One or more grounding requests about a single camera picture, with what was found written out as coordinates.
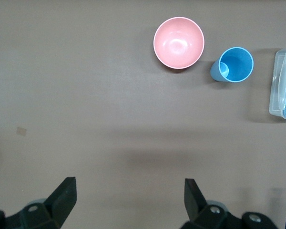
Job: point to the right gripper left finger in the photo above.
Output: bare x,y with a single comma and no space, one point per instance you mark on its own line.
62,202

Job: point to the blue plastic cup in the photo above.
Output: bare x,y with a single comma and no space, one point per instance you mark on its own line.
238,63

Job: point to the pink bowl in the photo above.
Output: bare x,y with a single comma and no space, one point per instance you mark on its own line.
178,43

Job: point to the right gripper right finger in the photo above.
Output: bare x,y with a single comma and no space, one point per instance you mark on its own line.
195,205

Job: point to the clear plastic food container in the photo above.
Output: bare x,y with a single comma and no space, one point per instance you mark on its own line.
280,90

